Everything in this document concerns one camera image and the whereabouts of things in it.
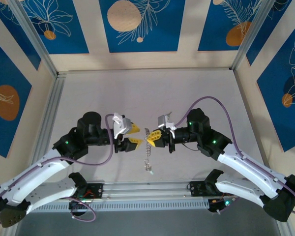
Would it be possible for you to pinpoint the black controller board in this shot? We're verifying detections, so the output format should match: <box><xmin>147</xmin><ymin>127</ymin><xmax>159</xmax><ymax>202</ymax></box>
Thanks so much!
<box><xmin>68</xmin><ymin>199</ymin><xmax>89</xmax><ymax>217</ymax></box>
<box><xmin>207</xmin><ymin>196</ymin><xmax>236</xmax><ymax>214</ymax></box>

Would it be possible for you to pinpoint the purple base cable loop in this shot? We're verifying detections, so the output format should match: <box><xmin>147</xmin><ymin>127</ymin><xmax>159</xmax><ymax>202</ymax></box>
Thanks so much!
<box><xmin>70</xmin><ymin>196</ymin><xmax>97</xmax><ymax>223</ymax></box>

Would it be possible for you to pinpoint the silver keyring chain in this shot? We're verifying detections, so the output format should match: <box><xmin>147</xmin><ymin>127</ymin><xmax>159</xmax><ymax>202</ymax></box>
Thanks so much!
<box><xmin>143</xmin><ymin>127</ymin><xmax>153</xmax><ymax>172</ymax></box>

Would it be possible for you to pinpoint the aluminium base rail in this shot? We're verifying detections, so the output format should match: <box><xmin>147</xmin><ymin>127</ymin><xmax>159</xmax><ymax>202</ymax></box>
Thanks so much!
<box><xmin>87</xmin><ymin>182</ymin><xmax>191</xmax><ymax>199</ymax></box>

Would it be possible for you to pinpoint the aluminium table side rail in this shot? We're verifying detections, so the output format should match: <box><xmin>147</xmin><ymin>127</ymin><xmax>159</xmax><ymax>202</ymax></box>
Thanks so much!
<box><xmin>32</xmin><ymin>73</ymin><xmax>66</xmax><ymax>160</ymax></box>

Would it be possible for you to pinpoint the aluminium frame bar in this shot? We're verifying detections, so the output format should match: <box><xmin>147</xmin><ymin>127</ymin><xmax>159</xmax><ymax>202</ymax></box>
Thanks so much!
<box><xmin>3</xmin><ymin>226</ymin><xmax>23</xmax><ymax>236</ymax></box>
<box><xmin>276</xmin><ymin>218</ymin><xmax>295</xmax><ymax>236</ymax></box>

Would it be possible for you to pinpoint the aluminium corner post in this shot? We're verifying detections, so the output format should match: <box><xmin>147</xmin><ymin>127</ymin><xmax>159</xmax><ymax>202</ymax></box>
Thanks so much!
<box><xmin>6</xmin><ymin>0</ymin><xmax>59</xmax><ymax>77</ymax></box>
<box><xmin>231</xmin><ymin>0</ymin><xmax>280</xmax><ymax>72</ymax></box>

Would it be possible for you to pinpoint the grey slotted cable duct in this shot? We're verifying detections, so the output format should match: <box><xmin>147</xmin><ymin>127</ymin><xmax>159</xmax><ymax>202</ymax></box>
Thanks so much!
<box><xmin>33</xmin><ymin>198</ymin><xmax>210</xmax><ymax>213</ymax></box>

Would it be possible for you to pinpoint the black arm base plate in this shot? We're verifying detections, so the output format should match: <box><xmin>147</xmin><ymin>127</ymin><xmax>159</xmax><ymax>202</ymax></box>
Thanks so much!
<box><xmin>85</xmin><ymin>182</ymin><xmax>104</xmax><ymax>199</ymax></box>
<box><xmin>187</xmin><ymin>180</ymin><xmax>207</xmax><ymax>197</ymax></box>

